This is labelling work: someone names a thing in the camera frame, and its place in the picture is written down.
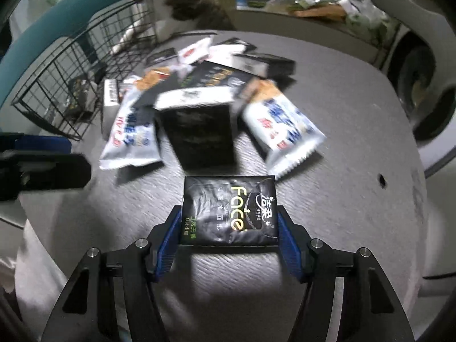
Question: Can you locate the white snack packet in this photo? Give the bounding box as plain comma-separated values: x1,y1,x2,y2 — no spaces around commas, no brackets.
176,37,218,65
239,78,326,180
133,66,179,93
99,75,162,171

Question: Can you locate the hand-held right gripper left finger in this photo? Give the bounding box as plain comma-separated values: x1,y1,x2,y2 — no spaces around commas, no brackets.
39,205,183,342

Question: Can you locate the black wire basket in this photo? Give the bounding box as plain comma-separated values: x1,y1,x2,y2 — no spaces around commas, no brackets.
11,0,159,142

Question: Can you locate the brown and white cat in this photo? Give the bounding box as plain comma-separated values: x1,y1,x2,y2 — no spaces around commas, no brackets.
110,0,236,56

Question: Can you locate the white satin cloth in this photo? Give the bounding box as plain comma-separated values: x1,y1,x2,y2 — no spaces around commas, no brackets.
0,249,32,314

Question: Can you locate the teal chair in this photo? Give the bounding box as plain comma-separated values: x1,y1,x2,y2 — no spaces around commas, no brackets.
0,0,136,115

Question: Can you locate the black facial tissue pack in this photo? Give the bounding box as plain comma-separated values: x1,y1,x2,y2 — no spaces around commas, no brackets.
179,174,279,247

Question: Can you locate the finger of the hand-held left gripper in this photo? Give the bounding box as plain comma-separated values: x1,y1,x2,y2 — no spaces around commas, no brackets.
0,151,92,202
0,133,72,154

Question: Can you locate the grey side table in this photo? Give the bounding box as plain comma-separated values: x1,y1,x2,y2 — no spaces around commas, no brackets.
235,5,396,68

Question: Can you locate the clear bag of vegetables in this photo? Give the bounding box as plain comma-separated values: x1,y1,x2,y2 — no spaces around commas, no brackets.
265,0,400,40

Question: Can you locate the pile of black tissue packs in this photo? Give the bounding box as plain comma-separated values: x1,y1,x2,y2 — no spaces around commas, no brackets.
68,37,296,172

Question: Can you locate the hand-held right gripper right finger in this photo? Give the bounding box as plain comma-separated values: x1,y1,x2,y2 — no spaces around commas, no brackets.
276,205,416,342

